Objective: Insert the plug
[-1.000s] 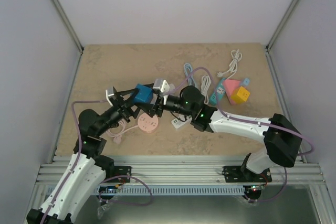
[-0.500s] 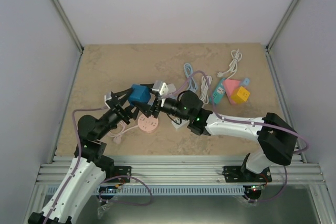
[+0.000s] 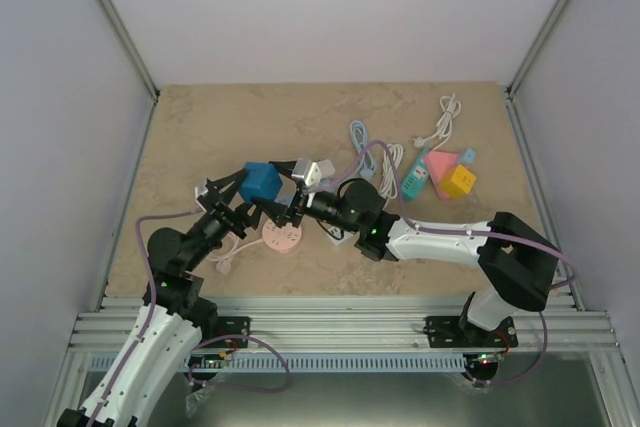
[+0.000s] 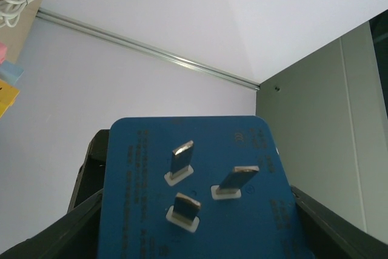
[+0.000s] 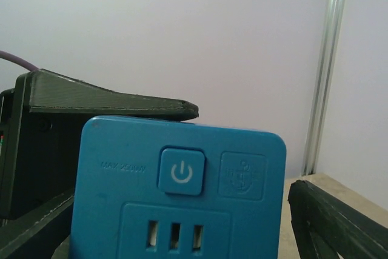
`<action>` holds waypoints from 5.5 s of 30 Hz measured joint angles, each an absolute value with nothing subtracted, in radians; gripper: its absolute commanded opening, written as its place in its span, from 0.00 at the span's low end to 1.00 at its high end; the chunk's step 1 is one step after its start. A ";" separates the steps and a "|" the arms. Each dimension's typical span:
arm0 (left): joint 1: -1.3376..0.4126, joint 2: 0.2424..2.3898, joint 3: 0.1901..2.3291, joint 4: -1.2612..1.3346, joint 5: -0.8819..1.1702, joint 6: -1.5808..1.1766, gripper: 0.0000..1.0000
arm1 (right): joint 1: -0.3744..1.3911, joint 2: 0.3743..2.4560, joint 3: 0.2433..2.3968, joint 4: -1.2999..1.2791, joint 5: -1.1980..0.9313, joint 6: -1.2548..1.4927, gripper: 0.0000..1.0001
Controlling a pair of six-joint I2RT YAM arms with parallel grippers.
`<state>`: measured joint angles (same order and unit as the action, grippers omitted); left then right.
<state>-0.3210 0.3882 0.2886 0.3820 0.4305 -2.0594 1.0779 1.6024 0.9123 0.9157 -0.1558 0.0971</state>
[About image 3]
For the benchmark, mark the blue slotted cable duct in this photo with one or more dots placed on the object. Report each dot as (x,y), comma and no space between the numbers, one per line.
(330,363)

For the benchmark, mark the dark blue cube socket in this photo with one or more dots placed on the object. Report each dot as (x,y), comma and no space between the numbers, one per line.
(262,181)

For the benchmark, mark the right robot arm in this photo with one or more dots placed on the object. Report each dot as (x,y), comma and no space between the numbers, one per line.
(518,263)

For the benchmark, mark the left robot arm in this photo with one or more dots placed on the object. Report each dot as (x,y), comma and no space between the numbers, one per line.
(174,318)

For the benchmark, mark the light blue power strip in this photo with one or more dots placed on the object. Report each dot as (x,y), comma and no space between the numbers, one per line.
(289,199)

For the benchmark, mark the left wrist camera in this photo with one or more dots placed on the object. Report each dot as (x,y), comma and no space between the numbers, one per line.
(203,197)

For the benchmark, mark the aluminium rail frame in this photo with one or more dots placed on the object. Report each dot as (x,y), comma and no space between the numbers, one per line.
(366,328)

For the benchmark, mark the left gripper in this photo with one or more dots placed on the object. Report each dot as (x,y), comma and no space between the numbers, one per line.
(233,219)

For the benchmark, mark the pink round power strip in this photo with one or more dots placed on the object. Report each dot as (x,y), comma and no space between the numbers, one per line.
(282,240)

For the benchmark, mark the yellow cube socket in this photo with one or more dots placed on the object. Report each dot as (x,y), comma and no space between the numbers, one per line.
(457,182)

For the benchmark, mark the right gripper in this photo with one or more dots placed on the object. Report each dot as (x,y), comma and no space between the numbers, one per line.
(279,212)

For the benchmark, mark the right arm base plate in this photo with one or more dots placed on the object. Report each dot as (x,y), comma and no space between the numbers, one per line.
(445,332)

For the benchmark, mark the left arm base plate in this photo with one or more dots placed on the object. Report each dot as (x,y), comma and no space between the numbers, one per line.
(228,325)

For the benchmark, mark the white power strip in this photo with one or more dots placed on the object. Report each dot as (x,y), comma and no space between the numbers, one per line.
(338,236)

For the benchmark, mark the small blue charger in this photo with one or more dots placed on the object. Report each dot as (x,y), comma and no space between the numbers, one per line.
(467,157)

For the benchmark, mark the pink triangular power strip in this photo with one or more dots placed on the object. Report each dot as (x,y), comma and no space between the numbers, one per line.
(438,163)

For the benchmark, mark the white charger block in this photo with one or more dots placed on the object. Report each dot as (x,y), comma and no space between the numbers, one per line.
(327,168)

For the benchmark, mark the teal power strip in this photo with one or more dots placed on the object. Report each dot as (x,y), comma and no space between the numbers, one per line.
(416,178)

